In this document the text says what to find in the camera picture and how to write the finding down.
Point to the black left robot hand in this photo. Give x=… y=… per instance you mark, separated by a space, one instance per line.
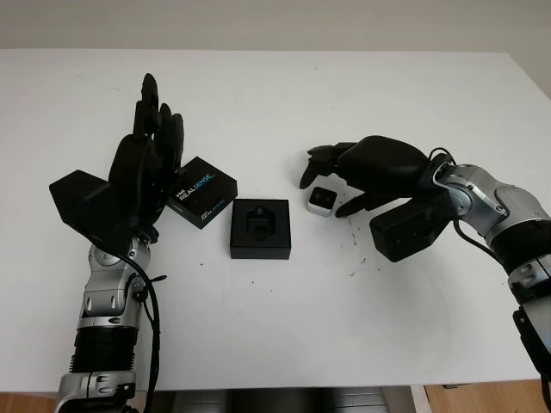
x=138 y=172

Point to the dark robot torso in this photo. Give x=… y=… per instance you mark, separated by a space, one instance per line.
x=280 y=401

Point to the black RealSense box lid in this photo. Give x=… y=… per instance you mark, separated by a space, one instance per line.
x=202 y=193

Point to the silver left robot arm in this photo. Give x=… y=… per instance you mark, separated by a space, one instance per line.
x=107 y=297

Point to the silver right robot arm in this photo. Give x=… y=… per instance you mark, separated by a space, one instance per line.
x=490 y=202

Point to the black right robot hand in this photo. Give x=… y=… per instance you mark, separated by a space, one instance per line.
x=379 y=163

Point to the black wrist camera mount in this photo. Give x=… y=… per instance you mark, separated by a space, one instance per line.
x=77 y=198
x=404 y=232

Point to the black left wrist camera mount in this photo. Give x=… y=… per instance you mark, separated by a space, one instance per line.
x=77 y=198

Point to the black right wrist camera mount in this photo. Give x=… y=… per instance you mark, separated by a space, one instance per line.
x=404 y=232

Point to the small silver depth camera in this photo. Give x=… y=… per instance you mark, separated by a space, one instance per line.
x=322 y=201

